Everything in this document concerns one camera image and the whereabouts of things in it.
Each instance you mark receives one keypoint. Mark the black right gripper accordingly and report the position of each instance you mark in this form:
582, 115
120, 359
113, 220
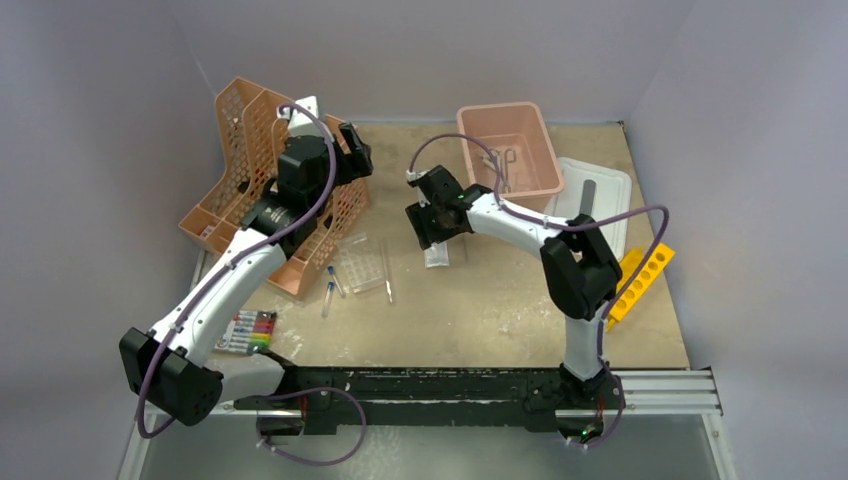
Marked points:
420, 217

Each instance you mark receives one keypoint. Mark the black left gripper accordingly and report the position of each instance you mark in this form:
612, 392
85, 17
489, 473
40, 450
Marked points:
354, 165

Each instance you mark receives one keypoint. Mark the clay triangle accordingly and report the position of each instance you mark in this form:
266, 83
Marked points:
437, 255

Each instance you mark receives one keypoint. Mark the clear plastic well plate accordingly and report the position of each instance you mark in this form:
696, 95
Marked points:
361, 260

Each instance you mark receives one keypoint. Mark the blue capped tube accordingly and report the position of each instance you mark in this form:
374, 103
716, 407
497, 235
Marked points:
336, 280
328, 297

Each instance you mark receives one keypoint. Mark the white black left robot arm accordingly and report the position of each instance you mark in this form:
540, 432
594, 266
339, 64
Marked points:
167, 365

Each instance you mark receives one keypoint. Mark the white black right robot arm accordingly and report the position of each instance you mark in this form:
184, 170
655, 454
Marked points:
580, 270

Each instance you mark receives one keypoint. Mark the pink plastic bin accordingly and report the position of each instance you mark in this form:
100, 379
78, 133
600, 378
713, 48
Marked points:
522, 126

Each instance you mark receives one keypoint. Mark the white plastic bin lid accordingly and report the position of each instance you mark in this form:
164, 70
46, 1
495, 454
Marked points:
597, 191

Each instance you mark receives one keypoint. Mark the colored marker pack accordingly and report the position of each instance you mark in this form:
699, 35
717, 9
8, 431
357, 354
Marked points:
249, 331

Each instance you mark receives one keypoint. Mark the yellow test tube rack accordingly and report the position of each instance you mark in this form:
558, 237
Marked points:
636, 281

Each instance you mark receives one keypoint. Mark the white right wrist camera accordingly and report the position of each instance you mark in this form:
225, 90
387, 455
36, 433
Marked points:
417, 179

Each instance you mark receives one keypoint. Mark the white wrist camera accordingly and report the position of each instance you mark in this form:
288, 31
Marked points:
417, 179
305, 120

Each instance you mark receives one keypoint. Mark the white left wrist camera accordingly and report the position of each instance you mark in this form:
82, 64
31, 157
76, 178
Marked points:
305, 120

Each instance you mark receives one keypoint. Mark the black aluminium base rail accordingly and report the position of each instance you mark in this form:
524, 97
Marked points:
539, 400

